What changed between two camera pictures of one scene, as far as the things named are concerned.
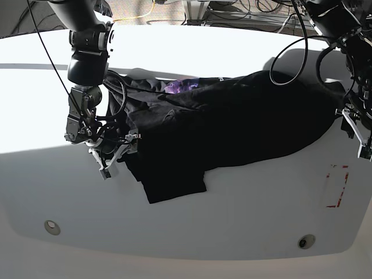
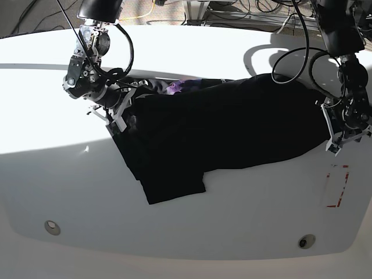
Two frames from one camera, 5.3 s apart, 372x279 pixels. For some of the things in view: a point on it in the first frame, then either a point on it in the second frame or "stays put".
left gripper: (109, 146) → (113, 100)
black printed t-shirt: (189, 125) stays put
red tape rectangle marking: (340, 197) stays put
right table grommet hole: (306, 241) stays put
